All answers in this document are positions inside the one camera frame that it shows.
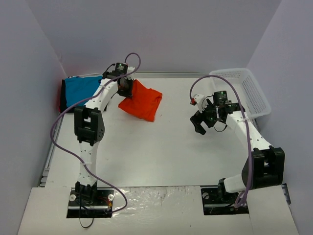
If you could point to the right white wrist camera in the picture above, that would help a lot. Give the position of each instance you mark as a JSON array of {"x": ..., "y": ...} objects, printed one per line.
[{"x": 200, "y": 101}]

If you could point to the orange t shirt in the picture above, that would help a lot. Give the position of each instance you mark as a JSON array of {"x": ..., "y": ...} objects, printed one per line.
[{"x": 143, "y": 104}]

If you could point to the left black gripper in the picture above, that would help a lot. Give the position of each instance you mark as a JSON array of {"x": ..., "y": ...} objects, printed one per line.
[{"x": 126, "y": 90}]

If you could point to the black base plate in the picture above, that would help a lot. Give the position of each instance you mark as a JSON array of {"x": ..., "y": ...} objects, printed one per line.
[
  {"x": 213, "y": 204},
  {"x": 101, "y": 207}
]

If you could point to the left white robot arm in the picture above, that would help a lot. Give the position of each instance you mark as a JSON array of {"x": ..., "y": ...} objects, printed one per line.
[{"x": 89, "y": 126}]

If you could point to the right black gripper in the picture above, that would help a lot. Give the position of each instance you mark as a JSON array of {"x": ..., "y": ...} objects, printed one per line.
[{"x": 204, "y": 117}]

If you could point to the white plastic basket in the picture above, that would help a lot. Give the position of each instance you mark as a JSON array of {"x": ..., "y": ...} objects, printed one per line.
[{"x": 249, "y": 91}]

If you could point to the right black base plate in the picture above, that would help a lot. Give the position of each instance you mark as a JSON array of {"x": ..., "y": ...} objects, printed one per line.
[{"x": 213, "y": 204}]

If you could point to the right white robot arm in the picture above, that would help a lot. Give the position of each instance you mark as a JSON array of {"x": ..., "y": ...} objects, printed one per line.
[{"x": 264, "y": 166}]

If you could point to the black folded t shirt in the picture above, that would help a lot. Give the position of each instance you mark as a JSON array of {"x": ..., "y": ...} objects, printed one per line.
[{"x": 63, "y": 107}]

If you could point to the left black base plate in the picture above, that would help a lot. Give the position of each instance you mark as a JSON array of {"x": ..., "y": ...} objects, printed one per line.
[{"x": 101, "y": 207}]

